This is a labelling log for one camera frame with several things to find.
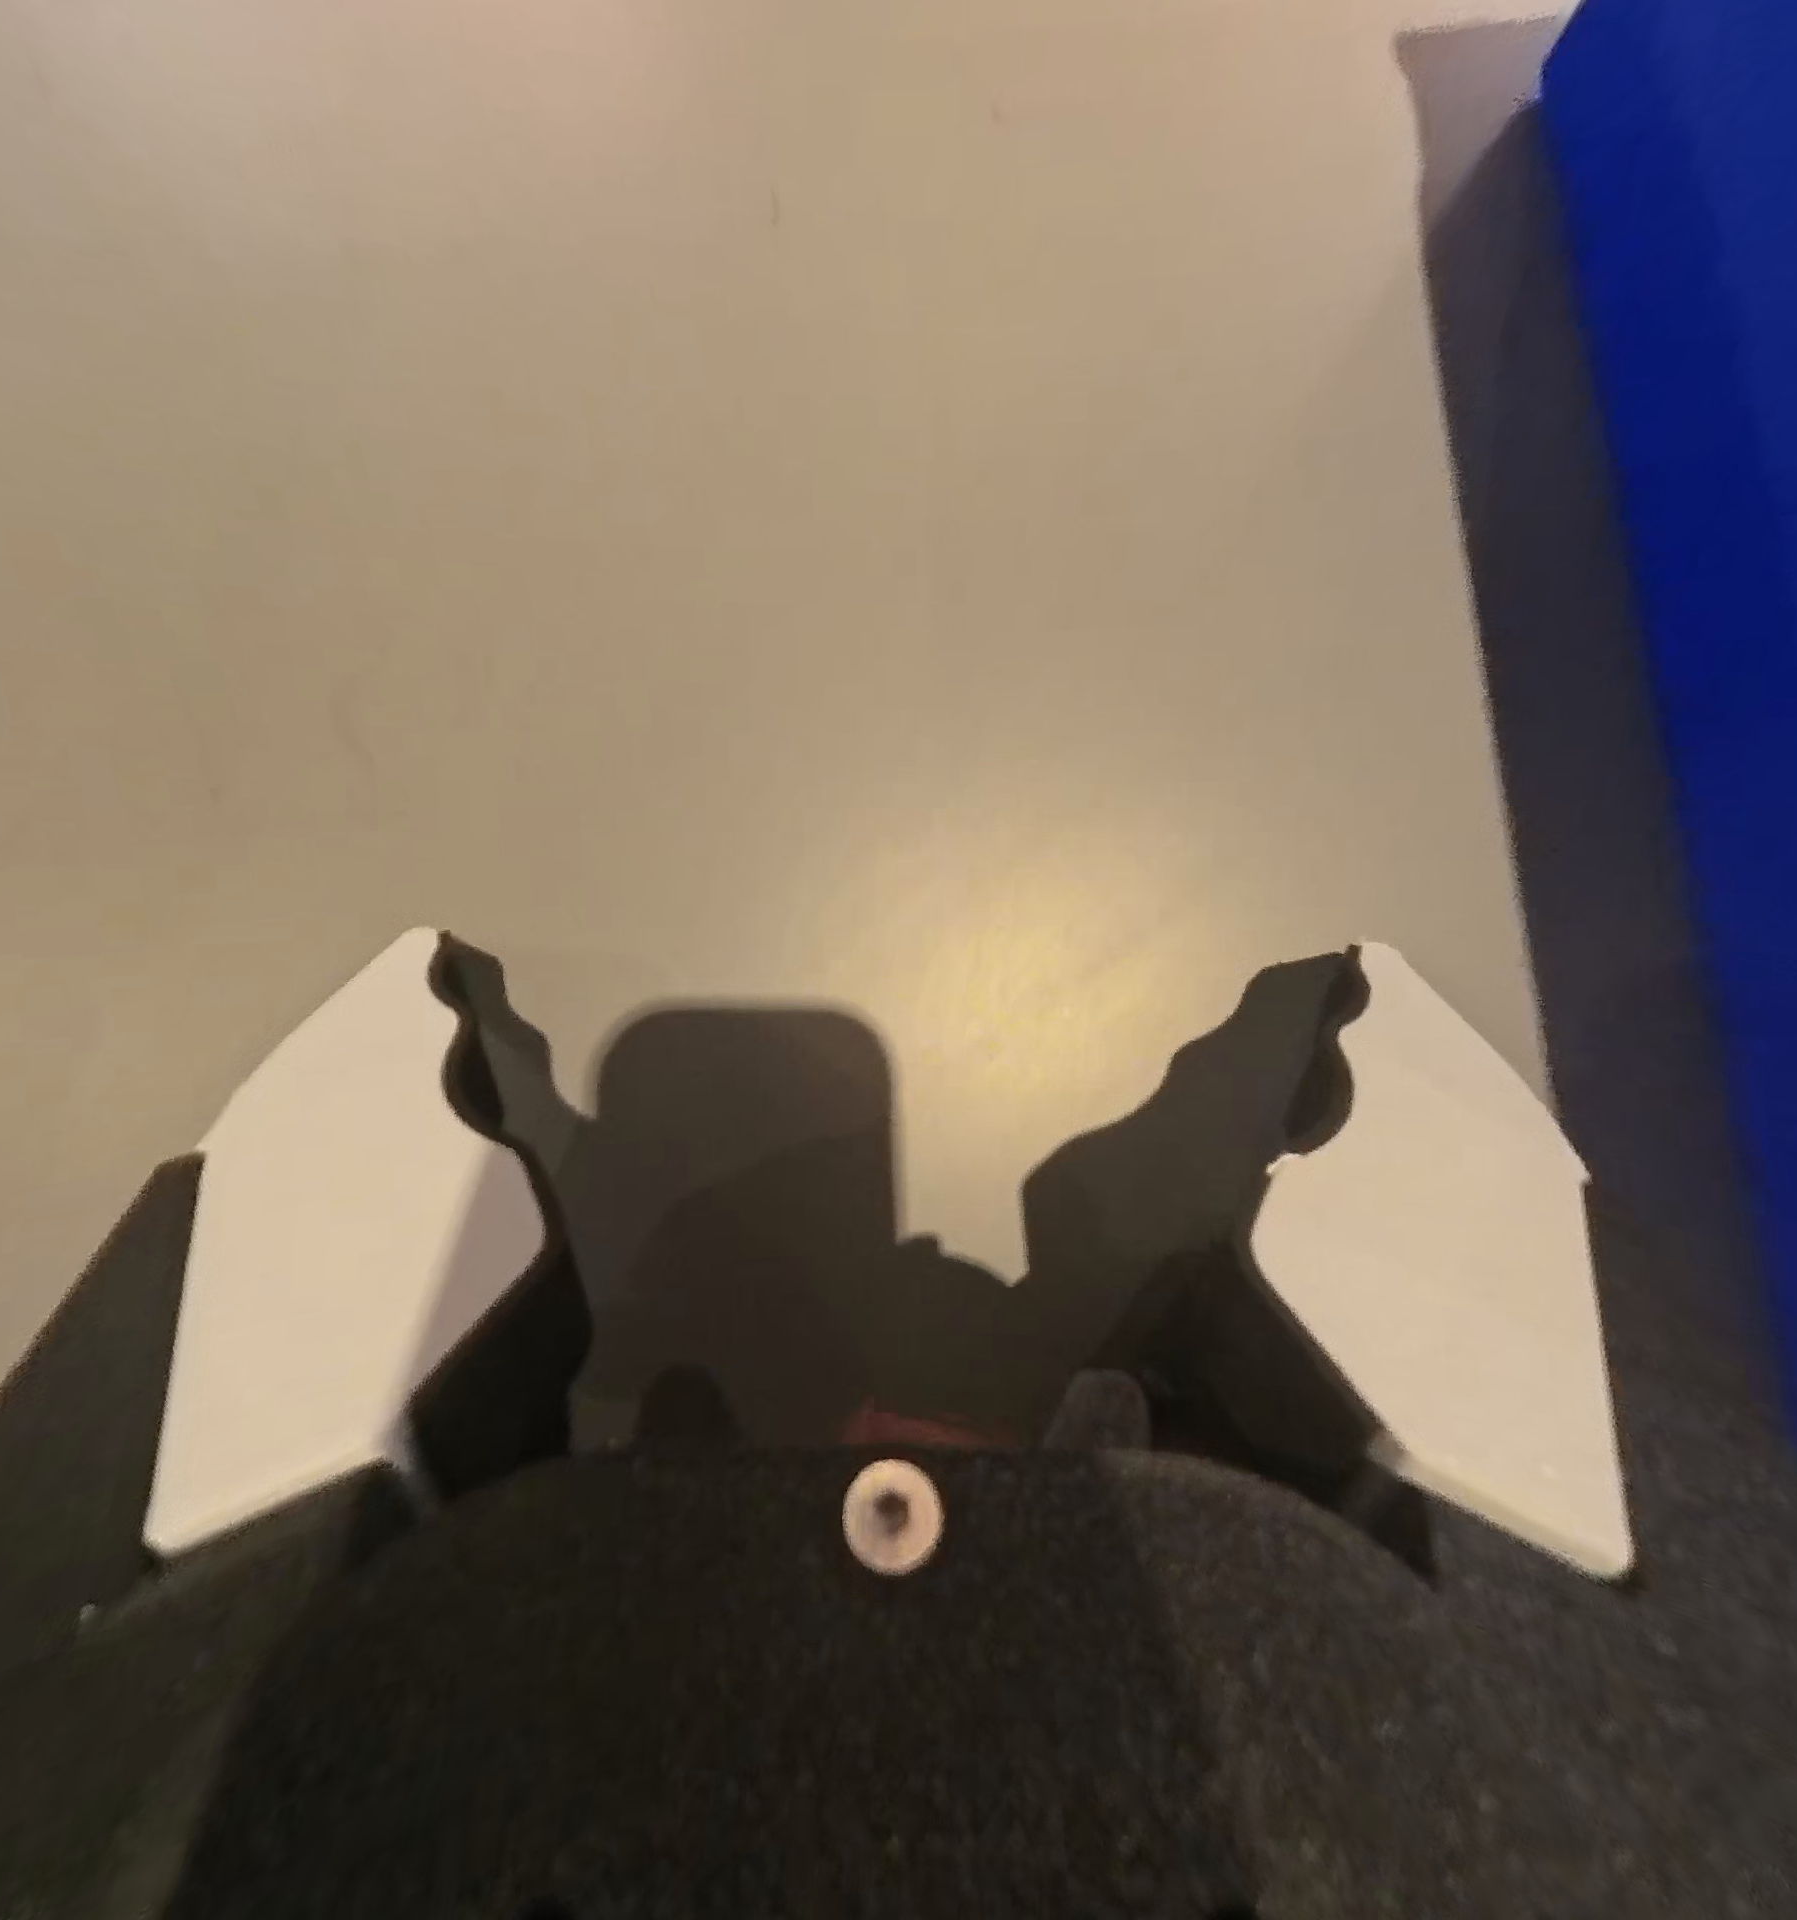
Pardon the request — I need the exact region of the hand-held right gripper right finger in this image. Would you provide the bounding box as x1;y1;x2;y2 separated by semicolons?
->
1018;942;1637;1584

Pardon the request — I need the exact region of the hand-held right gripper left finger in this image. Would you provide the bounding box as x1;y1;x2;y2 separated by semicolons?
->
140;927;601;1562

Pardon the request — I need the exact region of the blue plastic bin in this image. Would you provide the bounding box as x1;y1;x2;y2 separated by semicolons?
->
1400;0;1797;1562

